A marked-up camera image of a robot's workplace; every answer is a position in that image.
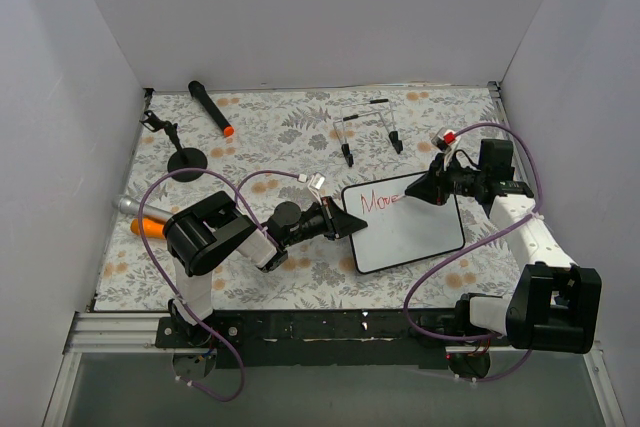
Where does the black framed whiteboard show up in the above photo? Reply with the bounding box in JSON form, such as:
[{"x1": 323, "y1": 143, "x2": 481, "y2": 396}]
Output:
[{"x1": 341, "y1": 173, "x2": 465, "y2": 274}]

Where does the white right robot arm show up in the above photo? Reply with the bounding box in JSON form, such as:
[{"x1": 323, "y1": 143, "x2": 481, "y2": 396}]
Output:
[{"x1": 405, "y1": 139, "x2": 602, "y2": 354}]

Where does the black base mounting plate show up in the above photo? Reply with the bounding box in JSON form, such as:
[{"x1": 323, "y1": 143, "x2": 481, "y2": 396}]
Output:
[{"x1": 155, "y1": 308, "x2": 482, "y2": 369}]

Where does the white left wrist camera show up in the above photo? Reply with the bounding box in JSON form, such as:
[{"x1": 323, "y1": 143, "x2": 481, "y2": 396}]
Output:
[{"x1": 307, "y1": 172, "x2": 326, "y2": 202}]

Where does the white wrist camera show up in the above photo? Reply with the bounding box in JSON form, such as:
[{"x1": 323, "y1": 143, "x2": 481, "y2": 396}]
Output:
[
  {"x1": 307, "y1": 172, "x2": 326, "y2": 202},
  {"x1": 431, "y1": 128, "x2": 458, "y2": 153}
]

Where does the black whiteboard easel stand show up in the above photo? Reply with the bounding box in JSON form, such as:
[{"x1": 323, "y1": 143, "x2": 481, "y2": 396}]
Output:
[{"x1": 332, "y1": 98, "x2": 404, "y2": 168}]

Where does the black round microphone stand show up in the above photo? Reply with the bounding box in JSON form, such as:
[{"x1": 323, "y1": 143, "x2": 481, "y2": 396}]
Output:
[{"x1": 140, "y1": 109, "x2": 208, "y2": 183}]

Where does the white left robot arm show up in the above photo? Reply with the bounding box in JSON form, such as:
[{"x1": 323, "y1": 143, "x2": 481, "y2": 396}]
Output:
[{"x1": 163, "y1": 191, "x2": 368, "y2": 347}]

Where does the floral patterned table mat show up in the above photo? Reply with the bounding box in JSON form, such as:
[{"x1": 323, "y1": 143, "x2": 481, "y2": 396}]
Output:
[{"x1": 125, "y1": 88, "x2": 519, "y2": 310}]

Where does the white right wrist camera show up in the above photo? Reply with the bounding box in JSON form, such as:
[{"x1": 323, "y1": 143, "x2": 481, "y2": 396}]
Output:
[{"x1": 431, "y1": 128, "x2": 458, "y2": 153}]

